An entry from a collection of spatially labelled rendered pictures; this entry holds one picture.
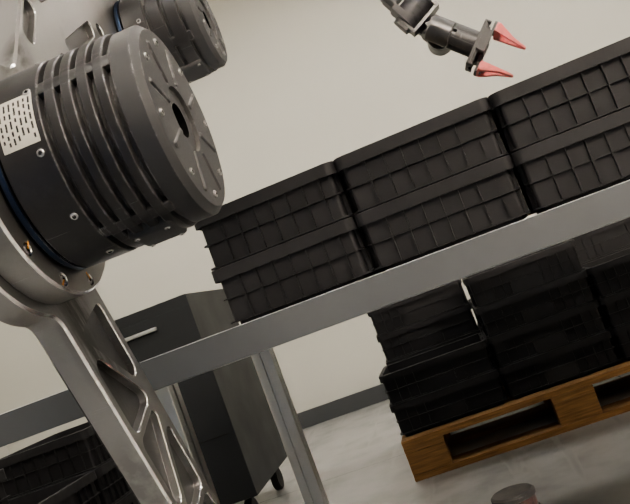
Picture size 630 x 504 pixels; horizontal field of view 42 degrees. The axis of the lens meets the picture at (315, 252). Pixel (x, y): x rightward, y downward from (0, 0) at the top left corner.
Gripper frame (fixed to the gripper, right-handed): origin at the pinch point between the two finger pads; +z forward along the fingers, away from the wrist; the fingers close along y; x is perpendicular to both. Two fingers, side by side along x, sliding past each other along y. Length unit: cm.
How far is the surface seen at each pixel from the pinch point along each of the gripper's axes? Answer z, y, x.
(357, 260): -11, 51, 25
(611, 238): 58, 8, -154
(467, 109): -3.4, 18.8, 29.0
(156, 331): -83, 110, -118
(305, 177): -26, 41, 26
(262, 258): -27, 58, 25
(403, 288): 1, 51, 77
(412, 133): -10.7, 26.3, 28.0
